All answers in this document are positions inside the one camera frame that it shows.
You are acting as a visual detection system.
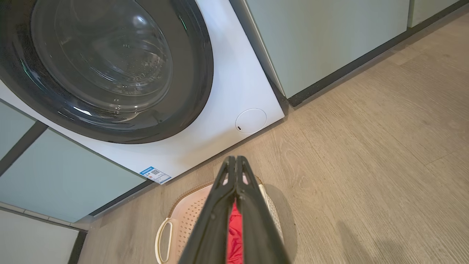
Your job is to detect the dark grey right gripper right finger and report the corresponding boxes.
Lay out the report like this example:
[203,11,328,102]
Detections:
[236,156,290,264]

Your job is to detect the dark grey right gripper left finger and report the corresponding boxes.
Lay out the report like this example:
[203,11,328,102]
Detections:
[178,156,237,264]

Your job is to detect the blue energy label sticker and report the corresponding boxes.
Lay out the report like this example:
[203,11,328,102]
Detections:
[139,166,172,185]

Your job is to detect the round white drain filter cover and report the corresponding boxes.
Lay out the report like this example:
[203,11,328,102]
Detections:
[235,108,267,135]

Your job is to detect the black cabinet kickboard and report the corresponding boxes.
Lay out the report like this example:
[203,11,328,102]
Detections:
[89,179,155,217]

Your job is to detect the red clothing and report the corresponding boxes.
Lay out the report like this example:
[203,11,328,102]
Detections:
[226,202,244,264]

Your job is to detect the white front-load washing machine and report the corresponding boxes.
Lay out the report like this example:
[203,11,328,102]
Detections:
[0,0,285,185]

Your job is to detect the pink perforated laundry basket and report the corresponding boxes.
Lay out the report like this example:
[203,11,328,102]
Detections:
[155,175,285,264]

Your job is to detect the pale green cabinet door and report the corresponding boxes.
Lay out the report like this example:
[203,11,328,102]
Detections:
[245,0,410,99]
[407,0,461,28]
[0,100,37,161]

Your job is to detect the pale green cabinet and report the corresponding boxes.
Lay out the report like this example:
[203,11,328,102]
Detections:
[0,128,148,223]
[287,0,469,107]

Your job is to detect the pale green cabinet right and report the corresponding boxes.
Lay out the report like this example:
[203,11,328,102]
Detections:
[287,0,469,107]

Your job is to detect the dark round washing machine door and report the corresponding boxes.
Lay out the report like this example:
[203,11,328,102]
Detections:
[0,0,214,144]

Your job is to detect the white side panel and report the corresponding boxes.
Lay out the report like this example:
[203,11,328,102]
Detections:
[0,208,80,264]

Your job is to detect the pale green cabinet left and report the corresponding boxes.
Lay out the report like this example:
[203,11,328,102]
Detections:
[0,128,148,223]

